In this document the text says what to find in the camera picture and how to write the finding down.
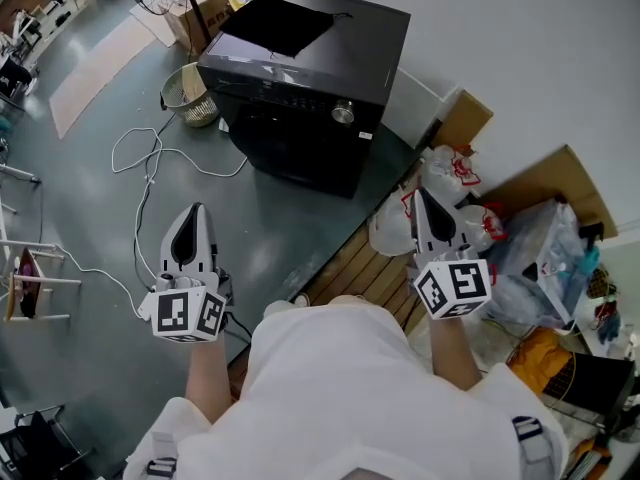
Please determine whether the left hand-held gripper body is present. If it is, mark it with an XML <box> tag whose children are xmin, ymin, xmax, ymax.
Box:
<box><xmin>149</xmin><ymin>266</ymin><xmax>235</xmax><ymax>344</ymax></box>

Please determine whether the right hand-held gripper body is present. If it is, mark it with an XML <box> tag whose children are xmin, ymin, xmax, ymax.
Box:
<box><xmin>405</xmin><ymin>243</ymin><xmax>494</xmax><ymax>322</ymax></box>

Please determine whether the person's left forearm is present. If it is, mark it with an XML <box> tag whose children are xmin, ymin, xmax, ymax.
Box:
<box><xmin>183</xmin><ymin>335</ymin><xmax>234</xmax><ymax>424</ymax></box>

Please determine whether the person's right forearm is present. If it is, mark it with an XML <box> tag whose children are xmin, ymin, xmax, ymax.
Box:
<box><xmin>427</xmin><ymin>312</ymin><xmax>484</xmax><ymax>389</ymax></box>

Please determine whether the black washing machine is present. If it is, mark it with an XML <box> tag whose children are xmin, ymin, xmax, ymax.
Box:
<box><xmin>196</xmin><ymin>0</ymin><xmax>412</xmax><ymax>200</ymax></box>

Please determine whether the wooden deck platform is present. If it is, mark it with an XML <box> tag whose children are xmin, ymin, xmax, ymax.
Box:
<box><xmin>227</xmin><ymin>222</ymin><xmax>426</xmax><ymax>404</ymax></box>

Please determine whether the clear plastic floor sheet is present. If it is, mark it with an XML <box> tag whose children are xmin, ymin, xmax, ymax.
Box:
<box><xmin>414</xmin><ymin>312</ymin><xmax>526</xmax><ymax>374</ymax></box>

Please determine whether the large translucent plastic bag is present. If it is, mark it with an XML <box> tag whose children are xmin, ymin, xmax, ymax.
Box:
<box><xmin>484</xmin><ymin>197</ymin><xmax>601</xmax><ymax>327</ymax></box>

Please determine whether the white shopping bag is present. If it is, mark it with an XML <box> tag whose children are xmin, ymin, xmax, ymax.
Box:
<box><xmin>522</xmin><ymin>260</ymin><xmax>576</xmax><ymax>324</ymax></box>

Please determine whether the orange cushion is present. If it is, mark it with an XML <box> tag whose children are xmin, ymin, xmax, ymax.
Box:
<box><xmin>507</xmin><ymin>327</ymin><xmax>576</xmax><ymax>409</ymax></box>

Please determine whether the large cardboard sheet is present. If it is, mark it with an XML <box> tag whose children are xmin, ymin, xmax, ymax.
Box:
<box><xmin>479</xmin><ymin>143</ymin><xmax>619</xmax><ymax>242</ymax></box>

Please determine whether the small cardboard sheet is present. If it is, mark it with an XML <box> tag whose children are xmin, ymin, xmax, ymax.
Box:
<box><xmin>432</xmin><ymin>90</ymin><xmax>494</xmax><ymax>152</ymax></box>

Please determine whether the white box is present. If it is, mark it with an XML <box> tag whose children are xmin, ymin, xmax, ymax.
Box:
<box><xmin>387</xmin><ymin>65</ymin><xmax>459</xmax><ymax>150</ymax></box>

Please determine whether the teal glove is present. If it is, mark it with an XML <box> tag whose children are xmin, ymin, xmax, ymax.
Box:
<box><xmin>577</xmin><ymin>245</ymin><xmax>601</xmax><ymax>274</ymax></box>

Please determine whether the white rack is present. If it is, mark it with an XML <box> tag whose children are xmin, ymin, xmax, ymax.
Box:
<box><xmin>0</xmin><ymin>240</ymin><xmax>82</xmax><ymax>324</ymax></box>

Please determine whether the yellow badminton racket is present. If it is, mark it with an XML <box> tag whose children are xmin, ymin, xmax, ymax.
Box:
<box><xmin>504</xmin><ymin>337</ymin><xmax>579</xmax><ymax>404</ymax></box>

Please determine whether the wicker basket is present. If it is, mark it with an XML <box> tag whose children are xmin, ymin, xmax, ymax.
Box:
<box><xmin>160</xmin><ymin>61</ymin><xmax>221</xmax><ymax>128</ymax></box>

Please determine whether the person's white shirt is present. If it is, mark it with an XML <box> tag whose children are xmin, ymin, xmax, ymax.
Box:
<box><xmin>122</xmin><ymin>300</ymin><xmax>571</xmax><ymax>480</ymax></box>

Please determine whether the black case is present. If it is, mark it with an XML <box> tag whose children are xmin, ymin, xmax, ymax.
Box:
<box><xmin>542</xmin><ymin>350</ymin><xmax>639</xmax><ymax>429</ymax></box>

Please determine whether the beige floor mat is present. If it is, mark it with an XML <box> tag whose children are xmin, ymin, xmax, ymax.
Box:
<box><xmin>48</xmin><ymin>15</ymin><xmax>159</xmax><ymax>140</ymax></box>

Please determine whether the orange striped box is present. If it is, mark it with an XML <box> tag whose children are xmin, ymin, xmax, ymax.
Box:
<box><xmin>569</xmin><ymin>437</ymin><xmax>614</xmax><ymax>480</ymax></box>

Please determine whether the black pole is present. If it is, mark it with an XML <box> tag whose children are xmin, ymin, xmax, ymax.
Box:
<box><xmin>177</xmin><ymin>0</ymin><xmax>211</xmax><ymax>64</ymax></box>

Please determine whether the cardboard box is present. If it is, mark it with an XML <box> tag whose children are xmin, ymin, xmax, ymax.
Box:
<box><xmin>164</xmin><ymin>0</ymin><xmax>236</xmax><ymax>57</ymax></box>

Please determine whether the black cloth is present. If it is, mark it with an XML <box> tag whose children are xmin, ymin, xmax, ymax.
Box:
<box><xmin>218</xmin><ymin>0</ymin><xmax>354</xmax><ymax>60</ymax></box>

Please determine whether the black floor cable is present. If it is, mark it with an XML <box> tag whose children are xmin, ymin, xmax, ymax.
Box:
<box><xmin>132</xmin><ymin>112</ymin><xmax>176</xmax><ymax>289</ymax></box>

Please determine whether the looped white cable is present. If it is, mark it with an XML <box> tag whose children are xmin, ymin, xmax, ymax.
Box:
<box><xmin>110</xmin><ymin>126</ymin><xmax>250</xmax><ymax>289</ymax></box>

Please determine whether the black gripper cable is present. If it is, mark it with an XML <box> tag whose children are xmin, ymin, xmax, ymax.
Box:
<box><xmin>224</xmin><ymin>310</ymin><xmax>254</xmax><ymax>344</ymax></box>

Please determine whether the thin white cable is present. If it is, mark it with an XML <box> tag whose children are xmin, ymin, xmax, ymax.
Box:
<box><xmin>49</xmin><ymin>242</ymin><xmax>146</xmax><ymax>319</ymax></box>

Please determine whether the grey harness strap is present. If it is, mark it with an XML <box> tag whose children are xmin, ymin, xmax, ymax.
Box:
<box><xmin>147</xmin><ymin>430</ymin><xmax>179</xmax><ymax>480</ymax></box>
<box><xmin>512</xmin><ymin>415</ymin><xmax>556</xmax><ymax>480</ymax></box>

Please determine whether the black wire crate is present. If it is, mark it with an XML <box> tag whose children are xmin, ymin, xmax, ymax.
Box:
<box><xmin>0</xmin><ymin>405</ymin><xmax>94</xmax><ymax>480</ymax></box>

